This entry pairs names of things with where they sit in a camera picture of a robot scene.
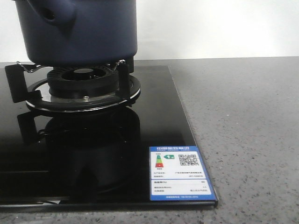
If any dark blue cooking pot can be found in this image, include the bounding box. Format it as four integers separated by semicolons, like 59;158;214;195
15;0;137;67

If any blue energy label sticker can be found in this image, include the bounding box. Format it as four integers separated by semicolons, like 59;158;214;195
149;146;217;202

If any black right burner head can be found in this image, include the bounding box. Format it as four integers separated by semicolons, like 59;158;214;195
47;66;119;98

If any black glass gas stove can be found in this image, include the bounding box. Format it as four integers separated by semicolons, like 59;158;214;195
0;66;218;212

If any black right pan support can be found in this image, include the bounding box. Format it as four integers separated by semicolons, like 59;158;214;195
5;58;141;113

